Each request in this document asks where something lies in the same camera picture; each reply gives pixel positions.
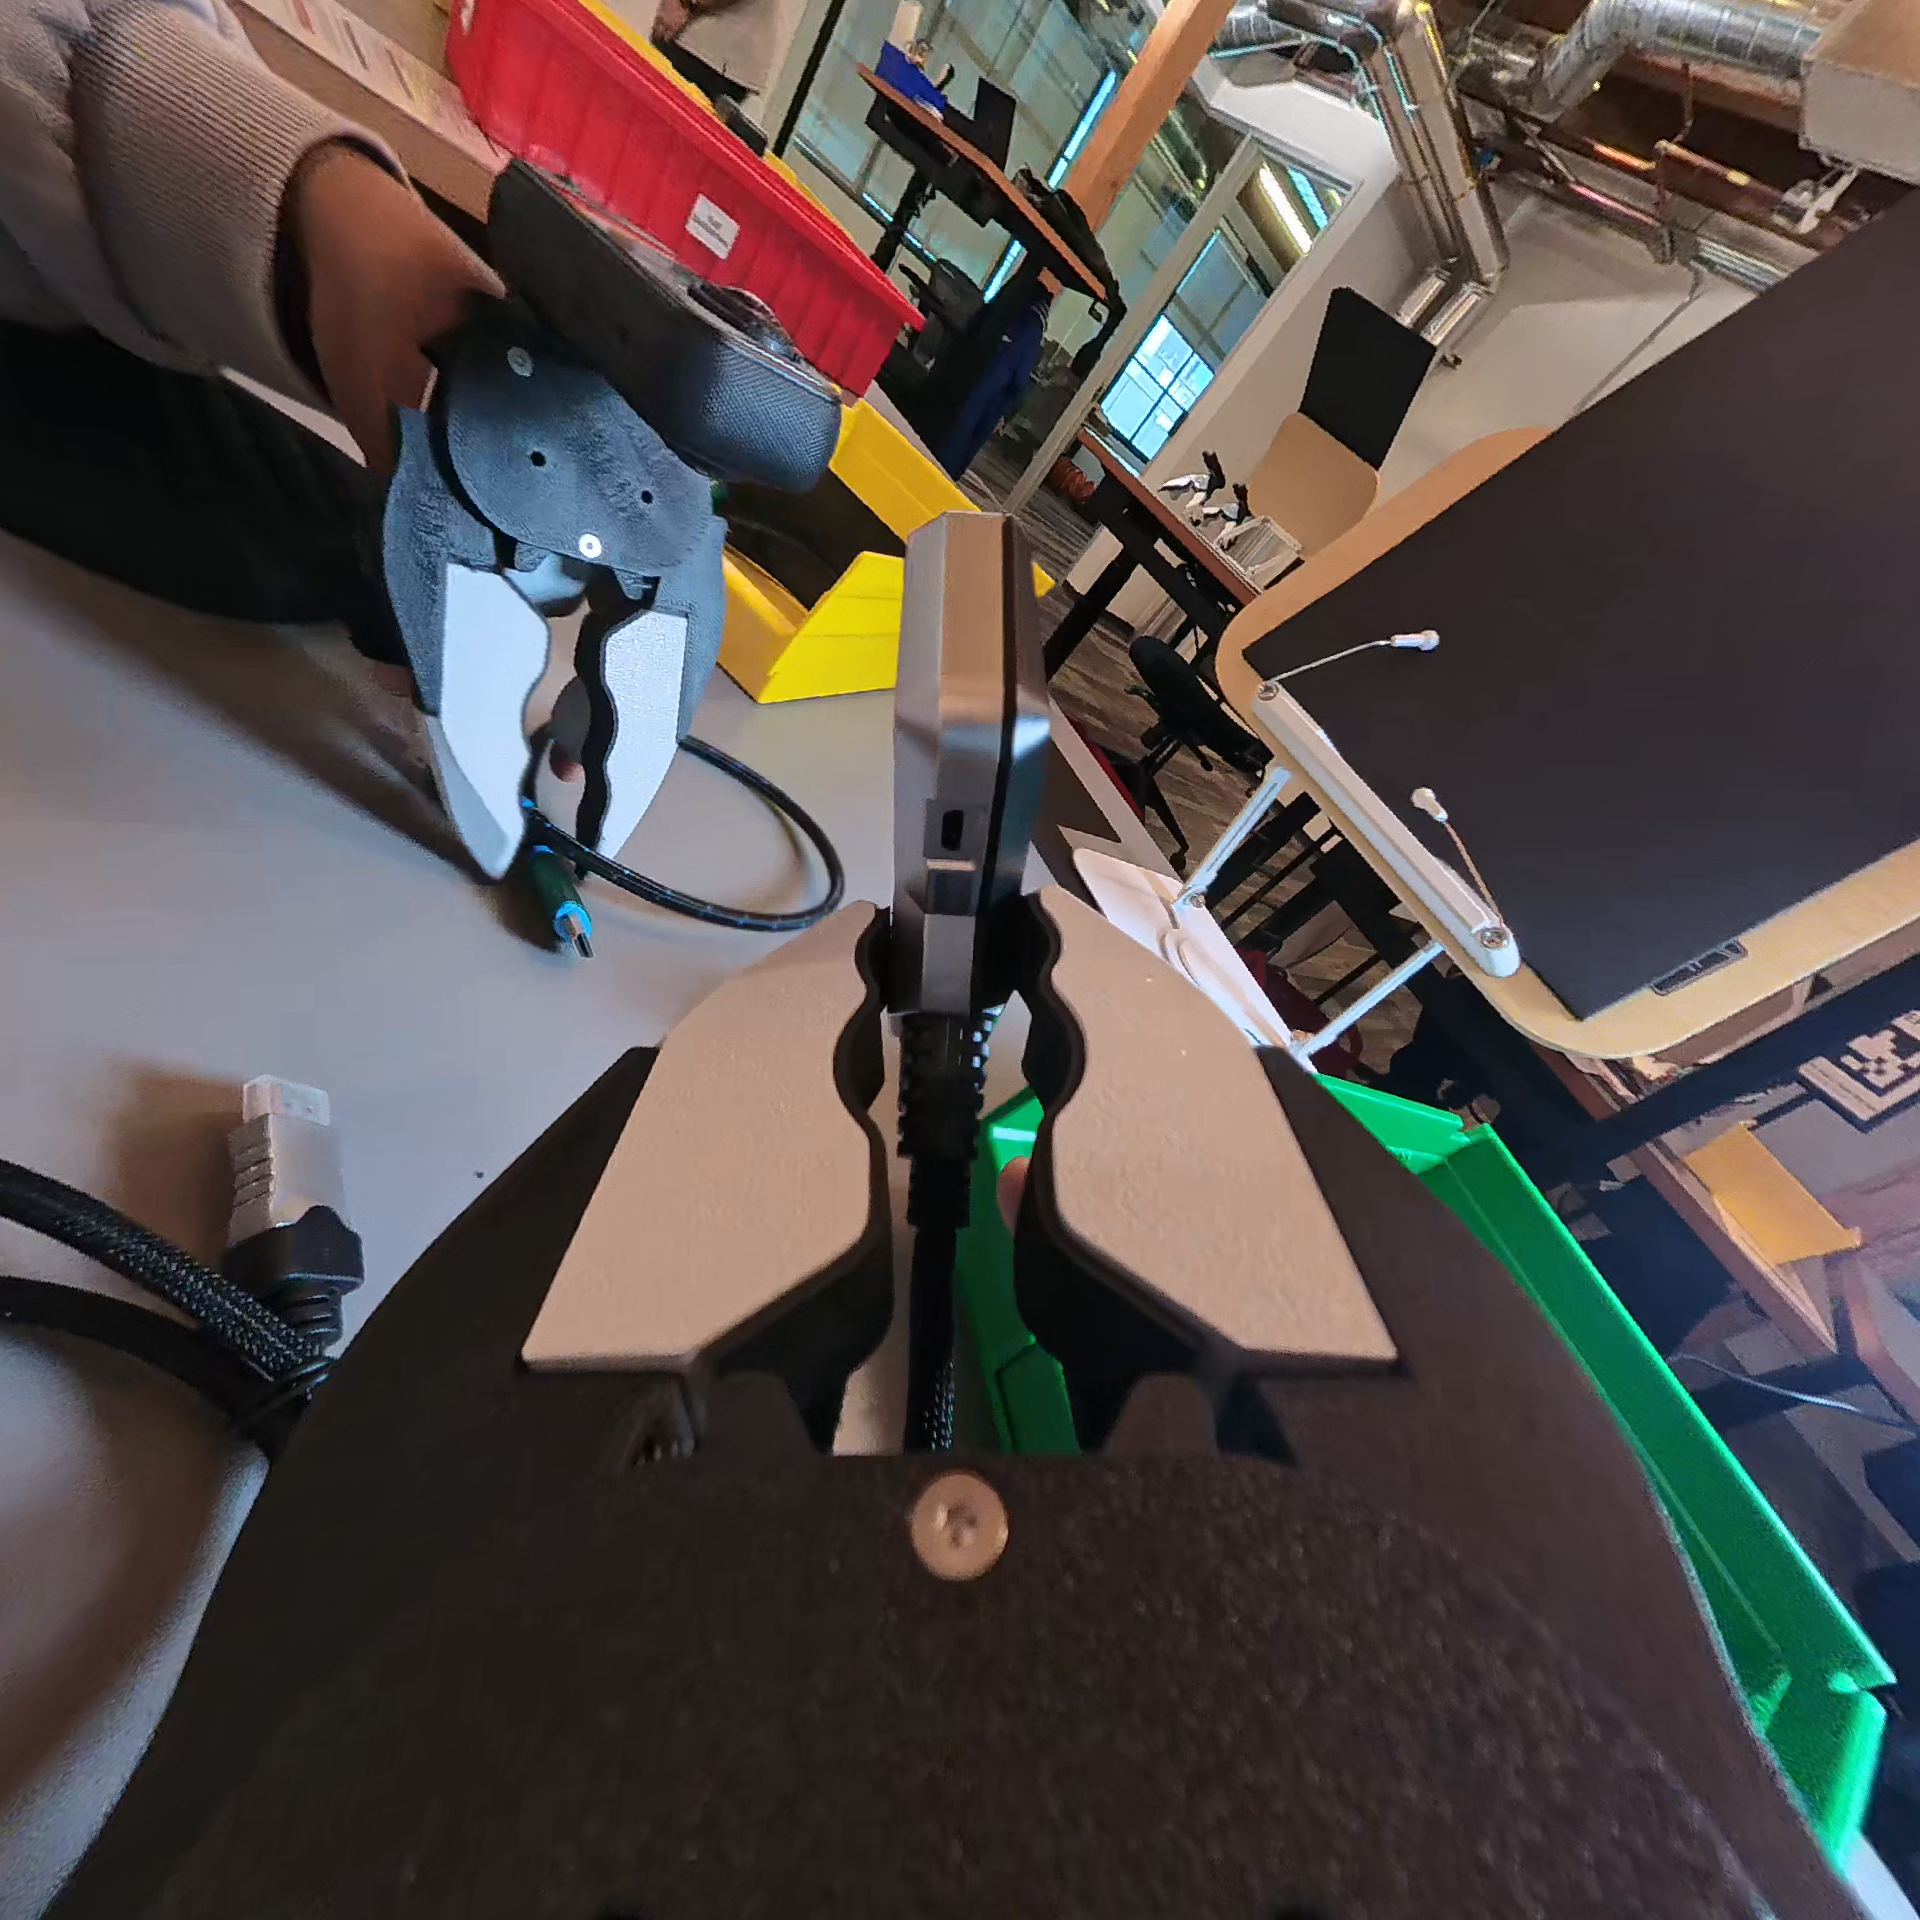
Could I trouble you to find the white board stand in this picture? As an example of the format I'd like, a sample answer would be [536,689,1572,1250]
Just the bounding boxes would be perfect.
[1072,631,1524,1052]

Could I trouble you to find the red plastic bin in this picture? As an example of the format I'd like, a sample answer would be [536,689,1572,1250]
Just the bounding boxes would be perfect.
[444,0,924,397]

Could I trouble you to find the hanging dark blue jacket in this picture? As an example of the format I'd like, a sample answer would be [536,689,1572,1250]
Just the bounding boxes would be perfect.
[931,284,1052,482]

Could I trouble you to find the green plastic bin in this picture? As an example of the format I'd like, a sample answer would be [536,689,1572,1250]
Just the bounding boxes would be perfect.
[961,1073,1896,1870]

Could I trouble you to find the small yellow paper tray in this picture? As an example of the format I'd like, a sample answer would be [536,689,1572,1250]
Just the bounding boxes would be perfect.
[1681,1122,1863,1267]

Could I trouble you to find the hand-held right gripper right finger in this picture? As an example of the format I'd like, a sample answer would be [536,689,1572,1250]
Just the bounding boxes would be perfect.
[1017,884,1404,1421]

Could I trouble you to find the silver hdmi switch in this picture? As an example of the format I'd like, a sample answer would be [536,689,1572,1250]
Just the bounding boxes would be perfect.
[889,510,1057,1030]

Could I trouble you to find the person's left forearm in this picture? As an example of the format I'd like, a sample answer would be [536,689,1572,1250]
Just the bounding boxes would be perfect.
[0,0,408,378]

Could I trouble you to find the person's left hand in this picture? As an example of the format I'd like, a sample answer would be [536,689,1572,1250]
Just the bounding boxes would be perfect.
[284,151,505,468]

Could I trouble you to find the braided hdmi cable green plugs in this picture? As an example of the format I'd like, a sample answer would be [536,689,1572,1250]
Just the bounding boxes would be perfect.
[510,732,847,966]

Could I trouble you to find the silver ventilation duct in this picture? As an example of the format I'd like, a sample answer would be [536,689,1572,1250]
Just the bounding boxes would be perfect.
[1215,0,1825,348]

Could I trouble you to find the wooden desk with black legs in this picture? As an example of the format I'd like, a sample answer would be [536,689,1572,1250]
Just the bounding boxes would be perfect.
[1072,424,1292,602]

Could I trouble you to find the black office chair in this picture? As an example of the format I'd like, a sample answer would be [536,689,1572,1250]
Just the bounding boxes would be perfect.
[1124,635,1270,782]

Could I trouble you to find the cluster of grey tools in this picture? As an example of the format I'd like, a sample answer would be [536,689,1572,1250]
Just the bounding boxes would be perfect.
[1166,447,1278,528]

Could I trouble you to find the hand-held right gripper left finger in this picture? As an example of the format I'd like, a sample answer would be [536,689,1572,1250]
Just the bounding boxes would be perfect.
[519,901,898,1390]

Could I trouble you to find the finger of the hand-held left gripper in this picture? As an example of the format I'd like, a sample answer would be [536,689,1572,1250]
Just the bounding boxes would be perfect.
[575,613,701,860]
[423,563,564,882]

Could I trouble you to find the printed tag sign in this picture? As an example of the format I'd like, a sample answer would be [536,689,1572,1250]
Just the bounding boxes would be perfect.
[1796,1017,1920,1128]

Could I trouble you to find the wooden standing desk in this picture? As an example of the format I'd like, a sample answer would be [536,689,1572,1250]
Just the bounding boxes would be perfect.
[854,60,1129,311]

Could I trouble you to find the yellow plastic bin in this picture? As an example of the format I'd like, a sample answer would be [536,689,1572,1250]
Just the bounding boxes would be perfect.
[712,397,1060,708]

